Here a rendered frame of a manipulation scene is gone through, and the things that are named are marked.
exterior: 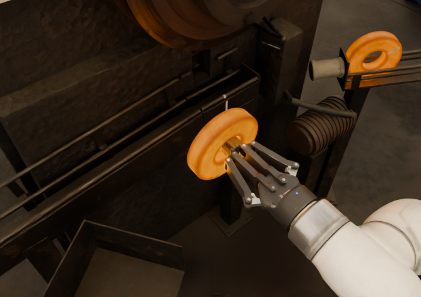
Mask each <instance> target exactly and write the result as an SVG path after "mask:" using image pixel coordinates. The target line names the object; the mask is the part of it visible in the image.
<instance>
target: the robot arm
mask: <svg viewBox="0 0 421 297"><path fill-rule="evenodd" d="M219 150H220V151H221V152H222V153H223V154H224V155H225V156H226V157H227V158H226V159H225V163H224V168H225V170H226V172H227V174H228V175H229V177H230V178H231V180H232V182H233V184H234V185H235V187H236V189H237V190H238V192H239V193H240V195H241V197H242V200H243V204H244V208H245V209H246V210H249V209H250V208H251V207H255V206H260V207H261V208H262V209H264V210H267V211H269V212H270V213H271V215H272V216H273V217H274V218H275V220H277V221H278V222H279V223H280V225H282V226H283V227H284V228H285V230H287V231H289V232H288V238H289V239H290V240H291V241H292V242H293V243H294V244H295V245H296V246H297V247H298V249H299V250H300V251H301V252H302V253H303V254H304V255H305V256H306V257H307V258H308V259H309V260H310V261H311V262H312V263H313V264H314V265H315V266H316V268H317V269H318V271H319V272H320V275H321V276H322V278H323V279H324V281H325V282H326V283H327V284H328V286H329V287H330V288H331V289H332V290H333V291H334V292H335V293H336V294H337V295H338V296H339V297H421V280H420V278H419V277H418V276H417V275H421V201H420V200H417V199H399V200H396V201H393V202H390V203H388V204H387V205H385V206H383V207H381V208H379V209H378V210H377V211H375V212H374V213H373V214H372V215H370V216H369V217H368V218H367V219H366V220H365V221H364V223H363V224H362V225H361V226H356V225H354V223H352V222H351V221H350V220H349V219H348V218H347V217H346V216H344V215H343V214H342V213H341V212H340V211H339V210H338V209H336V208H335V207H334V206H333V205H332V204H331V203H329V202H328V201H327V200H326V199H321V200H319V199H318V198H317V197H316V196H315V195H314V194H313V193H312V192H311V191H310V190H309V189H308V188H307V187H305V186H304V185H301V184H300V183H299V180H298V178H297V177H296V173H297V171H298V168H299V164H298V163H297V162H293V161H290V160H286V159H285V158H283V157H282V156H280V155H278V154H276V153H275V152H273V151H272V150H269V149H268V148H266V147H265V146H263V145H261V144H260V143H257V142H256V141H251V143H242V142H241V141H240V140H239V139H238V138H237V137H236V136H235V137H232V138H230V139H229V140H228V141H226V142H225V143H224V144H223V145H222V147H221V148H220V149H219ZM245 159H246V160H245ZM267 163H268V164H270V165H268V164H267ZM274 167H275V168H277V169H278V170H280V171H282V172H285V173H282V172H278V171H277V170H276V169H275V168H274ZM239 171H240V172H241V173H242V174H243V175H244V176H245V177H246V178H247V179H248V180H249V181H250V182H251V183H252V184H253V186H254V188H255V189H256V190H257V194H258V198H257V197H256V196H255V195H254V193H251V191H250V188H249V187H248V185H247V184H246V182H245V180H244V179H243V177H242V175H241V174H240V172H239Z"/></svg>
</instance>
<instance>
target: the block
mask: <svg viewBox="0 0 421 297"><path fill-rule="evenodd" d="M270 22H271V23H272V24H273V25H274V26H275V27H276V28H277V29H278V30H279V31H280V32H281V33H282V34H283V35H285V36H286V38H287V40H286V41H285V42H282V41H281V40H280V39H278V38H276V37H274V36H272V35H270V34H268V33H266V32H264V31H261V30H260V34H259V45H258V51H257V63H256V72H257V73H259V74H260V75H261V76H260V77H261V82H260V84H259V92H258V93H259V94H260V95H261V96H263V97H264V98H265V99H266V100H268V101H269V102H271V103H272V104H273V105H277V104H278V103H279V102H281V101H283V100H284V99H285V97H284V95H283V93H284V91H285V90H288V91H289V92H290V94H291V93H292V90H293V84H294V78H295V74H296V69H297V65H298V60H299V54H300V50H301V45H302V41H303V35H304V32H303V30H302V29H300V28H298V27H297V26H295V25H293V24H292V23H290V22H289V21H287V20H285V19H283V18H280V17H277V18H275V19H273V20H271V21H270ZM262 26H264V27H265V28H267V29H270V30H271V31H272V29H271V28H270V27H269V26H268V25H267V24H266V23H264V24H263V25H262ZM263 40H265V41H268V42H270V43H273V44H276V45H278V46H281V47H283V50H282V51H279V50H277V49H274V48H271V47H268V46H266V45H264V44H262V41H263Z"/></svg>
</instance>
